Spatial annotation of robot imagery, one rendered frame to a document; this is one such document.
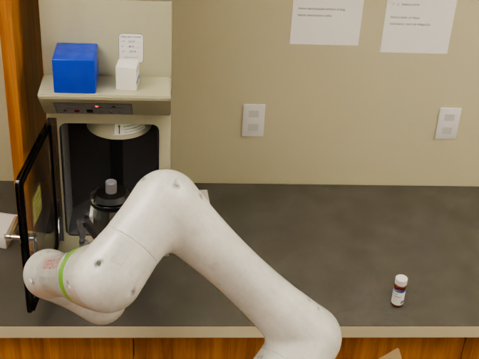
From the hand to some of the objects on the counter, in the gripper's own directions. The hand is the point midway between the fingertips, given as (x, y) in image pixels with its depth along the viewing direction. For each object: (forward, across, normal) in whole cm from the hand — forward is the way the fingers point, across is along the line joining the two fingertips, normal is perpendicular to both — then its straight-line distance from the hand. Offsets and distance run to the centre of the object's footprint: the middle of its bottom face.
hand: (111, 211), depth 226 cm
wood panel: (+34, +24, +28) cm, 50 cm away
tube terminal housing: (+31, +1, +28) cm, 41 cm away
